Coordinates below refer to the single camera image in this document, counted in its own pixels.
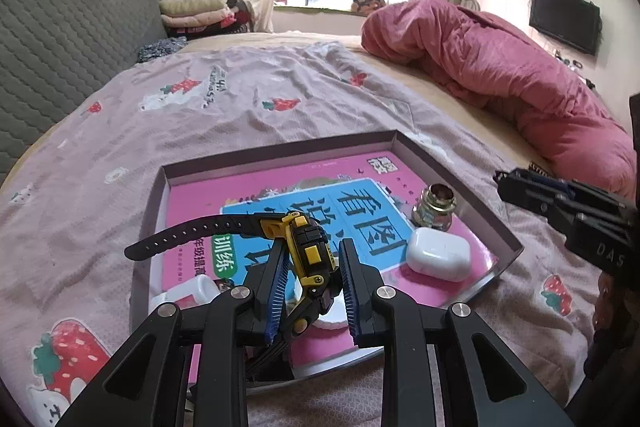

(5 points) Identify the patterned bag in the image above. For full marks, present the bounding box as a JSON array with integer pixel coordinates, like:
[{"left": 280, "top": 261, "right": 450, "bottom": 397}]
[{"left": 351, "top": 0, "right": 388, "bottom": 15}]

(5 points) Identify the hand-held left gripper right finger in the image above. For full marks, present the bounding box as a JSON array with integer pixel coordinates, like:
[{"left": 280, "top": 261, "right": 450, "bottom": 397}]
[{"left": 339, "top": 239, "right": 576, "bottom": 427}]

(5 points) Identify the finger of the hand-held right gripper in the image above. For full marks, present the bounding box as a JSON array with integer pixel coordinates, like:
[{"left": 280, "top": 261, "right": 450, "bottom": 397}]
[
  {"left": 522, "top": 168, "right": 576, "bottom": 196},
  {"left": 496, "top": 171, "right": 556, "bottom": 219}
]

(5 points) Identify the black wall television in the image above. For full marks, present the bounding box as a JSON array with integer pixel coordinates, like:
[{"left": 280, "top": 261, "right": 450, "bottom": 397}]
[{"left": 529, "top": 0, "right": 602, "bottom": 56}]

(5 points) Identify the stack of folded clothes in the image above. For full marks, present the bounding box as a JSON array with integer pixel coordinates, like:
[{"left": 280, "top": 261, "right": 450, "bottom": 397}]
[{"left": 160, "top": 0, "right": 256, "bottom": 40}]

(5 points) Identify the pink book with blue label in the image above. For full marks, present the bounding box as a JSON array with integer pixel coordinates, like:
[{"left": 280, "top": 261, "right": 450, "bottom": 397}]
[{"left": 161, "top": 151, "right": 501, "bottom": 370}]

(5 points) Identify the pink strawberry printed blanket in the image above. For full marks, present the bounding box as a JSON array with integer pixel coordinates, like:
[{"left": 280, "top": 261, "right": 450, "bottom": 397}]
[{"left": 0, "top": 42, "right": 606, "bottom": 427}]

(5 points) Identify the dark patterned cloth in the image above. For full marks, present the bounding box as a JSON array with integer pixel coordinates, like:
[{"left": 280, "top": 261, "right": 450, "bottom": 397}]
[{"left": 137, "top": 36, "right": 188, "bottom": 64}]

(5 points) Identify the shallow grey cardboard box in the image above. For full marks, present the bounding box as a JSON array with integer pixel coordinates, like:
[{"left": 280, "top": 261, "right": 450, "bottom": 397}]
[{"left": 131, "top": 130, "right": 523, "bottom": 390}]

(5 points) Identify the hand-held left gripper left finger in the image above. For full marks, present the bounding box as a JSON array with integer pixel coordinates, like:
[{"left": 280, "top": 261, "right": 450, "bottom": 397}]
[{"left": 57, "top": 244, "right": 293, "bottom": 427}]

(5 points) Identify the yellow and black wristwatch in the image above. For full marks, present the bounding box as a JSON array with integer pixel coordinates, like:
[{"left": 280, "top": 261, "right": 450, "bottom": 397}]
[{"left": 124, "top": 209, "right": 341, "bottom": 358}]

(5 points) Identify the person's right hand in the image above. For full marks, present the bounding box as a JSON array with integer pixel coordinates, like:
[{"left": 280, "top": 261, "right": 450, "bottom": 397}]
[{"left": 592, "top": 272, "right": 633, "bottom": 358}]

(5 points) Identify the shiny metal pipe fitting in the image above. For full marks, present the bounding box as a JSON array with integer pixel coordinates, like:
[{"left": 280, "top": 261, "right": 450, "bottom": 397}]
[{"left": 411, "top": 183, "right": 458, "bottom": 232}]

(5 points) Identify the white earbuds case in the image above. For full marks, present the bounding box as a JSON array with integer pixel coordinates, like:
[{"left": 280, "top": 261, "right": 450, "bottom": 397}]
[{"left": 405, "top": 227, "right": 472, "bottom": 283}]

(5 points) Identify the small white bottle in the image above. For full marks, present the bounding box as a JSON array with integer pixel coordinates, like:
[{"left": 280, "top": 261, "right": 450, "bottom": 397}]
[{"left": 149, "top": 274, "right": 221, "bottom": 313}]

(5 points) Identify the grey quilted headboard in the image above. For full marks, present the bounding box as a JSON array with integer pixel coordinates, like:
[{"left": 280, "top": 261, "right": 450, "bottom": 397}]
[{"left": 0, "top": 0, "right": 168, "bottom": 188}]

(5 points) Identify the pink comforter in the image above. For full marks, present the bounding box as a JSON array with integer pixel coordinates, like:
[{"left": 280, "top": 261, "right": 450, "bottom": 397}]
[{"left": 361, "top": 0, "right": 638, "bottom": 202}]

